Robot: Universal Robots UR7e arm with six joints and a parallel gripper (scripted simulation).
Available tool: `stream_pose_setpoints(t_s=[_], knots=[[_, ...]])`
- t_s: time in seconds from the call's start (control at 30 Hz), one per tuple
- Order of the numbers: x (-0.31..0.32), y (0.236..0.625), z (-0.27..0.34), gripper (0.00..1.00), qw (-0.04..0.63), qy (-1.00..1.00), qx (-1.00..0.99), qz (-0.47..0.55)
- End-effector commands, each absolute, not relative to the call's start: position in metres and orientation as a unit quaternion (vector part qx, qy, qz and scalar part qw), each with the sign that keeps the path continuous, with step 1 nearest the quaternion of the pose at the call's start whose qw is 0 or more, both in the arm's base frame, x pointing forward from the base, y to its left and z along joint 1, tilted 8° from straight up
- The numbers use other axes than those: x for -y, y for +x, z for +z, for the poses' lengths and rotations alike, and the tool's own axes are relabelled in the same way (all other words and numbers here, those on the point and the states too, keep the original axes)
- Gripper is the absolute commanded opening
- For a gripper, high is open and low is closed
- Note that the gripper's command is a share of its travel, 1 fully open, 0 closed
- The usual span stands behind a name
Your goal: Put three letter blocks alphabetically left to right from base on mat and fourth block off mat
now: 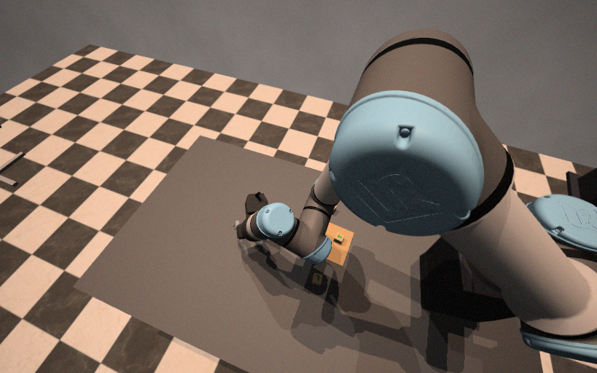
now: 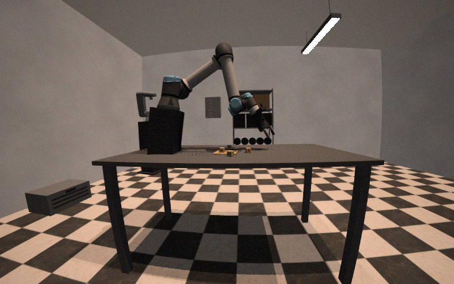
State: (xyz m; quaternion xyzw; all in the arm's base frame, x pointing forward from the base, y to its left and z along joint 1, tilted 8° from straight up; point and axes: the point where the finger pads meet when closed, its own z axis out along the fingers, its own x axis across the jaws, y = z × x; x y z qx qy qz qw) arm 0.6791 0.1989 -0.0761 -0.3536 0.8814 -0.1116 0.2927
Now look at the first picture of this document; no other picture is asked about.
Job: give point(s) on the orange flat mat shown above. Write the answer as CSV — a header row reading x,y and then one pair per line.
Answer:
x,y
339,251

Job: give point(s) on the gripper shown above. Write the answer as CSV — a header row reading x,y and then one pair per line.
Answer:
x,y
254,202

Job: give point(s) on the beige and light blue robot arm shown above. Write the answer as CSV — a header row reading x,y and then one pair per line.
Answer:
x,y
407,155

